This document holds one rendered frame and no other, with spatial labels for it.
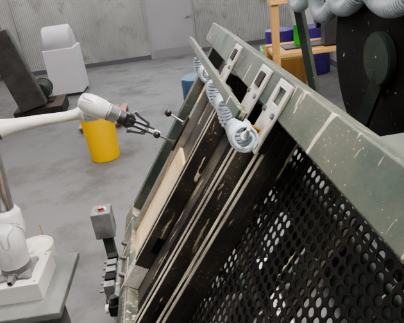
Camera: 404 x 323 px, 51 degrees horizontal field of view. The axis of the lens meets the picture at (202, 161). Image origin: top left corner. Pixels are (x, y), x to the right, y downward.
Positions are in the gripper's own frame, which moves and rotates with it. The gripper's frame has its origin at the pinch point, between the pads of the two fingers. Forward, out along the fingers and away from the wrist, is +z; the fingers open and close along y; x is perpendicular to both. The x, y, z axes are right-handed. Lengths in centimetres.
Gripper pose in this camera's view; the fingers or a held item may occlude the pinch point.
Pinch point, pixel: (154, 131)
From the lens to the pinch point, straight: 225.9
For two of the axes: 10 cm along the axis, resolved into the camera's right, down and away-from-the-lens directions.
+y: -4.5, 8.3, 3.2
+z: 8.8, 3.7, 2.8
